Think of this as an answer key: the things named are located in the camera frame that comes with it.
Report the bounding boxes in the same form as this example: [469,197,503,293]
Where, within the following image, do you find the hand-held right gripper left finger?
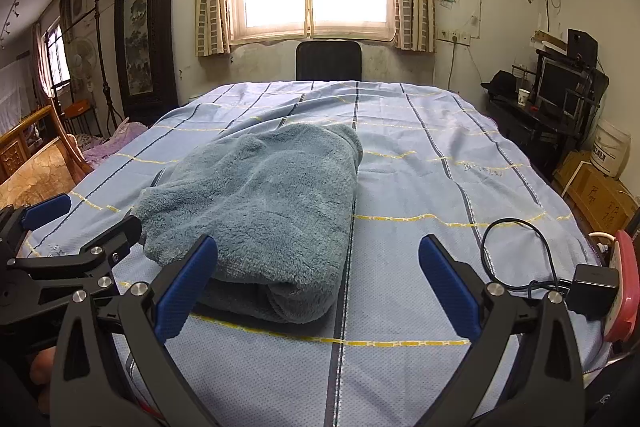
[49,234,219,427]

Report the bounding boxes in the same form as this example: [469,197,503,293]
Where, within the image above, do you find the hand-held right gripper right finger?
[419,234,586,427]

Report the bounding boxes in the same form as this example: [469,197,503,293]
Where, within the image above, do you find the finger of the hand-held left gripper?
[0,193,72,259]
[7,214,144,308]

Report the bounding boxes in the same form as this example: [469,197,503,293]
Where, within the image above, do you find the fluffy blue-grey fleece garment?
[132,123,364,325]

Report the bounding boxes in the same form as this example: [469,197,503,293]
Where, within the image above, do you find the person's left hand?
[29,347,59,390]

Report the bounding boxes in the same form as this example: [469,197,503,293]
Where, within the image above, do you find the purple cloth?
[82,119,146,165]

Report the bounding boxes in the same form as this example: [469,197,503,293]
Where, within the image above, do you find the light blue striped bedsheet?
[15,80,608,427]

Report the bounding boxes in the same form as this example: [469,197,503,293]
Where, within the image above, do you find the orange stool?
[65,99,96,132]

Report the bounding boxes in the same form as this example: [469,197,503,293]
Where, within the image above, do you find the black power adapter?
[565,263,621,319]

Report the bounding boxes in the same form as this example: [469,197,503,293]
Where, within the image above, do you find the black metal coat stand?
[62,0,123,138]

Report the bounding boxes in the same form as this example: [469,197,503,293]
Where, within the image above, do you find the barred side window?
[45,24,71,90]

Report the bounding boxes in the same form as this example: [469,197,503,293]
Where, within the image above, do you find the white standing fan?
[67,38,98,92]

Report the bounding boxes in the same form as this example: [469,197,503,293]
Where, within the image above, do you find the red white power strip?
[602,229,639,340]

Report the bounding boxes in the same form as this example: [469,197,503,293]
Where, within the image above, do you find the cardboard box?
[555,152,638,235]

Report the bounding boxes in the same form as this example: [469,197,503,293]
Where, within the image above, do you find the black desk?
[487,52,608,180]

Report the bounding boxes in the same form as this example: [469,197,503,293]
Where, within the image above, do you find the dark framed landscape painting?
[115,0,180,125]

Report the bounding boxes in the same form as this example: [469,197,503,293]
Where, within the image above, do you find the black hat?
[481,69,521,98]

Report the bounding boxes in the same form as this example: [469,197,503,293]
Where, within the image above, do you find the white bucket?
[590,117,632,178]

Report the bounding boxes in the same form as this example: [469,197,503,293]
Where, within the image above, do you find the black computer monitor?
[537,57,583,118]

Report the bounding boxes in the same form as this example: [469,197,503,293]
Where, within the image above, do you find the black chair back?
[295,41,362,82]

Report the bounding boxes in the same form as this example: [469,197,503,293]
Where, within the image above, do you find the black speaker box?
[567,28,598,62]

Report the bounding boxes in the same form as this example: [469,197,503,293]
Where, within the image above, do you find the black cable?
[481,218,576,303]

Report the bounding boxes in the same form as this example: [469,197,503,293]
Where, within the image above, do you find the white wall socket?
[437,28,473,46]

